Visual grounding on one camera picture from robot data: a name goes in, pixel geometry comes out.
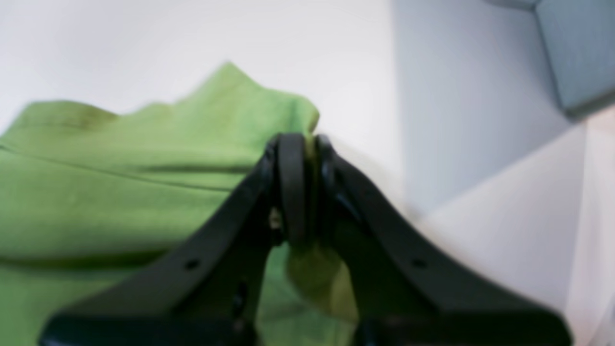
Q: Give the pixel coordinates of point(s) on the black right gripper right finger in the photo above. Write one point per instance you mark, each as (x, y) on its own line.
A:
(407, 291)

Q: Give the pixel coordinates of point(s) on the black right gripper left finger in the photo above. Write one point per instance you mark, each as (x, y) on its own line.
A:
(205, 292)

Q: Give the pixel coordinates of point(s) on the green T-shirt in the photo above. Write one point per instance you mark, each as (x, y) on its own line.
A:
(88, 196)

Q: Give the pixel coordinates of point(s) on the grey plastic bin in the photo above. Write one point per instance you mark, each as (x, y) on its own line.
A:
(579, 39)

